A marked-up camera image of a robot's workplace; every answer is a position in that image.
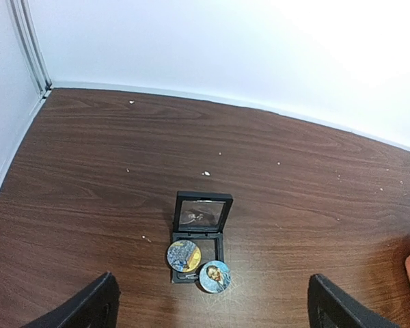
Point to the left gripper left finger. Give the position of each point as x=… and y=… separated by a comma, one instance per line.
x=96, y=305

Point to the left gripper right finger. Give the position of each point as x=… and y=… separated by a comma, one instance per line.
x=330, y=306

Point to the black brooch display box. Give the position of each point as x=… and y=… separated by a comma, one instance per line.
x=201, y=216

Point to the starry night round brooch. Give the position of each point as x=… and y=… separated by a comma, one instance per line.
x=184, y=256

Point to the portrait round brooch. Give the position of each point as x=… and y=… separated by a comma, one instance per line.
x=215, y=277

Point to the left aluminium frame post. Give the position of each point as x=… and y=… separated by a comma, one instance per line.
x=23, y=25

